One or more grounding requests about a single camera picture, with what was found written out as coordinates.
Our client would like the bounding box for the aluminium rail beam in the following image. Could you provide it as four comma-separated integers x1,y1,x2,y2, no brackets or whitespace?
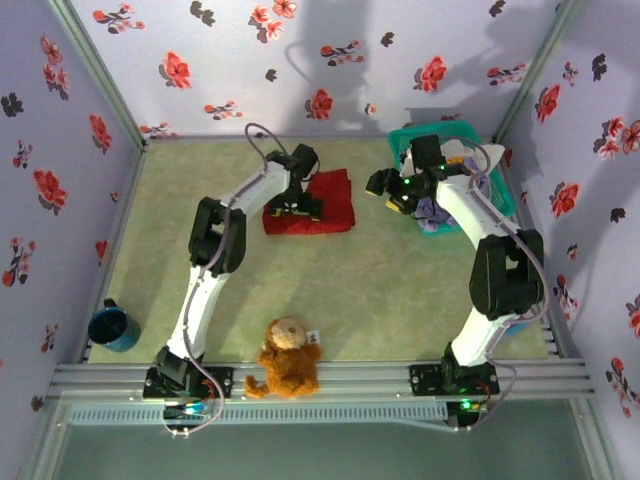
47,357,596,401

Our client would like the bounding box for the circuit board with green light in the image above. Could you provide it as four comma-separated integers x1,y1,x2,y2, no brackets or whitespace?
162,399,214,424
446,397,489,429

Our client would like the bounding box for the teal plastic basket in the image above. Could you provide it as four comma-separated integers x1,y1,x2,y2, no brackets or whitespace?
387,119,517,237

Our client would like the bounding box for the white t-shirt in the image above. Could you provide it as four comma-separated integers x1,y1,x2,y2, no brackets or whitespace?
443,138,507,175

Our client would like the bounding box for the grey slotted cable duct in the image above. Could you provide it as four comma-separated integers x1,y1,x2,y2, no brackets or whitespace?
67,402,450,427

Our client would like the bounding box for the brown plush monkey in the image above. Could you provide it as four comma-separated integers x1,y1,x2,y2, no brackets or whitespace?
243,316,324,400

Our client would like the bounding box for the lavender t-shirt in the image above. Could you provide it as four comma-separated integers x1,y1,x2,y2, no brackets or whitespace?
416,156,490,235

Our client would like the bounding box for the box of pastel sticks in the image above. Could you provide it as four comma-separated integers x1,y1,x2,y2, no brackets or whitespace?
503,319,537,342

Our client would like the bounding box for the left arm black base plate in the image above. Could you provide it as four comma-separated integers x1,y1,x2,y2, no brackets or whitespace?
143,366,235,400

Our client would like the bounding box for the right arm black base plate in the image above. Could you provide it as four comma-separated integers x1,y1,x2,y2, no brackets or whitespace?
408,363,501,397

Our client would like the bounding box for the red t-shirt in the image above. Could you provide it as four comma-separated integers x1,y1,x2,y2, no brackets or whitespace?
262,168,357,237

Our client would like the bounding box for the right arm lavender cable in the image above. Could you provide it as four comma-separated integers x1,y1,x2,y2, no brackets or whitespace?
437,134,549,432

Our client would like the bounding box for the blue mug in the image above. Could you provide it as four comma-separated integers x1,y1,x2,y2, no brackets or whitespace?
87,297,143,353

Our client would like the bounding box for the aluminium corner post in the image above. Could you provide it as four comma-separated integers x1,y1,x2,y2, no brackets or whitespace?
48,0,150,150
491,0,585,145

